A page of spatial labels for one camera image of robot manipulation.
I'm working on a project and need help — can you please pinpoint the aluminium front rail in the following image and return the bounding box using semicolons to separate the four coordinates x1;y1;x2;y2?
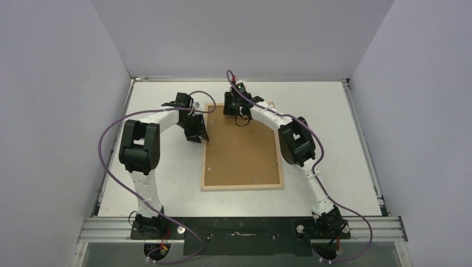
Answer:
78;216;407;243

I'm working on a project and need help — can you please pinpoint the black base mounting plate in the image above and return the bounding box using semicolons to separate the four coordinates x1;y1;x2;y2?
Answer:
130;216;351;259

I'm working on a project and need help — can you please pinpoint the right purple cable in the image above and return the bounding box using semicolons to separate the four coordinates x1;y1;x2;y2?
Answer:
225;70;373;265

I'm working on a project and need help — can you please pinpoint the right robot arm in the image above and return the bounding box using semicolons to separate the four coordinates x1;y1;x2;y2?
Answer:
224;81;351;239

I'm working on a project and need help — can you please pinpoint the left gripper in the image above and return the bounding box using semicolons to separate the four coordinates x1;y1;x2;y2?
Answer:
178;114;208;144

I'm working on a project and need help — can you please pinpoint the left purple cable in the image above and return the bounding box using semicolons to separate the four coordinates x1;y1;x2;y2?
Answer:
97;90;218;265

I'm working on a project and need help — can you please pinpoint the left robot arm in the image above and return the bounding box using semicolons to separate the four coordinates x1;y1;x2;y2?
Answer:
119;92;209;240

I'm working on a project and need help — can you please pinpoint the purple cable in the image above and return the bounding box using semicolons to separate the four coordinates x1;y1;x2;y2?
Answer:
225;70;373;265
97;90;218;265

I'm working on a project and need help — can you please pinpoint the white wooden picture frame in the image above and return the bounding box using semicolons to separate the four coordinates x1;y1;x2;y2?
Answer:
200;102;286;191

